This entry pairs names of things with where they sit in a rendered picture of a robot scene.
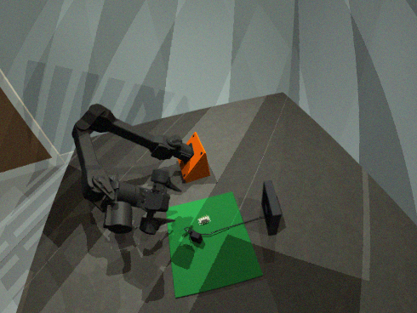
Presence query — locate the green circuit board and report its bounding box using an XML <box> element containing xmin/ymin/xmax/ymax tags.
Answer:
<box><xmin>166</xmin><ymin>192</ymin><xmax>263</xmax><ymax>298</ymax></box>

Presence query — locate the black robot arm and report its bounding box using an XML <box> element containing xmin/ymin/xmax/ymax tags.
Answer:
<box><xmin>72</xmin><ymin>103</ymin><xmax>194</xmax><ymax>234</ymax></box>

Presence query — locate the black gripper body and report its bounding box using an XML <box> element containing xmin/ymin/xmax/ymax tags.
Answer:
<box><xmin>130</xmin><ymin>168</ymin><xmax>169</xmax><ymax>235</ymax></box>

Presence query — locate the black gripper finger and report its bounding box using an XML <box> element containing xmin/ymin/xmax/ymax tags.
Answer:
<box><xmin>162</xmin><ymin>176</ymin><xmax>181</xmax><ymax>192</ymax></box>
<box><xmin>153</xmin><ymin>218</ymin><xmax>175</xmax><ymax>230</ymax></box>

